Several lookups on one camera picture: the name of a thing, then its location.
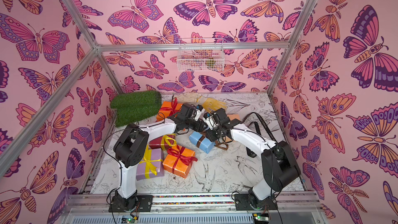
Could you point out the yellow ribbon on purple box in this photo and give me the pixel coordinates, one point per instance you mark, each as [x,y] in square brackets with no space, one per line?
[152,161]

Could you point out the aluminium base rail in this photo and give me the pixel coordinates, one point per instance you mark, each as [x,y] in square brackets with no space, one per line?
[290,207]

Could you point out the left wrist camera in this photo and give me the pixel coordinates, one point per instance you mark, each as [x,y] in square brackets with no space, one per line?
[199,110]

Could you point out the yellow ribbon on red box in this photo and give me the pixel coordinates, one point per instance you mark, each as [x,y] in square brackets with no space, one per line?
[168,141]

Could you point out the brown ribbon bow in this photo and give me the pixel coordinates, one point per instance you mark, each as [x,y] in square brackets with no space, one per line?
[219,145]

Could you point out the orange gift box front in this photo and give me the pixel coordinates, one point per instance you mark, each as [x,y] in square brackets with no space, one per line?
[179,161]

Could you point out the peach gift box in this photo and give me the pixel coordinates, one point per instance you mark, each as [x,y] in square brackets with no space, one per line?
[232,117]

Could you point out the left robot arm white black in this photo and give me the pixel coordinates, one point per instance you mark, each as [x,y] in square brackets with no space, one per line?
[131,145]

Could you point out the white wire basket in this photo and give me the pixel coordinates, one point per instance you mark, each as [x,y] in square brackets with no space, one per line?
[201,54]

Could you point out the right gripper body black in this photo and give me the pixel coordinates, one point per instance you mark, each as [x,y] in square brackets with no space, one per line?
[212,132]

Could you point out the purple gift box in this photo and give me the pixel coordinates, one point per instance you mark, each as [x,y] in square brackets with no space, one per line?
[141,170]

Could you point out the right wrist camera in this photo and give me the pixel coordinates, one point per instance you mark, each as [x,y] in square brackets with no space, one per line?
[210,121]

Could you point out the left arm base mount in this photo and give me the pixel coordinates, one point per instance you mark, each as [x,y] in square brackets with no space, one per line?
[130,203]

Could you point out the light blue gift box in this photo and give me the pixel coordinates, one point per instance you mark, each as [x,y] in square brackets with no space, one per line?
[201,142]

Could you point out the red ribbon on front box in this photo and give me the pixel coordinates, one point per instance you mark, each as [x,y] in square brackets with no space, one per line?
[182,157]

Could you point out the dark red gift box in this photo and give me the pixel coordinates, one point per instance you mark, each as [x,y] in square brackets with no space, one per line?
[155,144]

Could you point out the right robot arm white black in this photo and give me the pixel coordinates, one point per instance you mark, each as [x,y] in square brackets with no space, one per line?
[279,166]

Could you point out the white work glove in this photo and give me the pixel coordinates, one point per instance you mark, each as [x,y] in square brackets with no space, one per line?
[189,97]

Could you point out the green artificial grass mat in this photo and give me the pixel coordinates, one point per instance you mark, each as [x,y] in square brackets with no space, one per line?
[136,106]

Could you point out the large orange gift box back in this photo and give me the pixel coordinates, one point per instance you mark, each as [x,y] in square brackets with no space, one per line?
[168,110]

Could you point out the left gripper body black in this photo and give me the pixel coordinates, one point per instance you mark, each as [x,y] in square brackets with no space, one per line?
[192,124]

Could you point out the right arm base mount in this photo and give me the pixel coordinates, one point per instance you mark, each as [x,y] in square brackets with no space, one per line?
[249,202]

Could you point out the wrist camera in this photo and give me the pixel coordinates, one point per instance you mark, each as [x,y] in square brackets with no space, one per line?
[199,110]
[210,121]

